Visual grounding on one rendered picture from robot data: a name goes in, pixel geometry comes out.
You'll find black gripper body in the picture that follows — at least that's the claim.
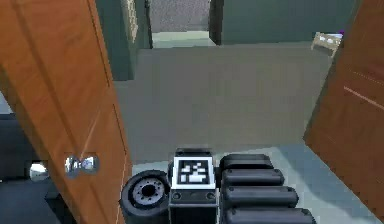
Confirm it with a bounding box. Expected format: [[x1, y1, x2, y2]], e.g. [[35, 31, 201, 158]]
[[119, 169, 172, 224]]

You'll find silver round door knob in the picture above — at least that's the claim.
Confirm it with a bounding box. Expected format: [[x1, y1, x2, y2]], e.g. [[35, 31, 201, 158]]
[[63, 153, 100, 178], [29, 161, 50, 182]]

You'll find brown wooden room door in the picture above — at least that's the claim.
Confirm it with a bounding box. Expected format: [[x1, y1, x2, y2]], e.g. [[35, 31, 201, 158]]
[[0, 0, 134, 224]]

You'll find brown wooden cupboard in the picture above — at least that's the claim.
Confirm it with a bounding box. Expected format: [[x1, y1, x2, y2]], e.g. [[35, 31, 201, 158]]
[[303, 0, 384, 222]]

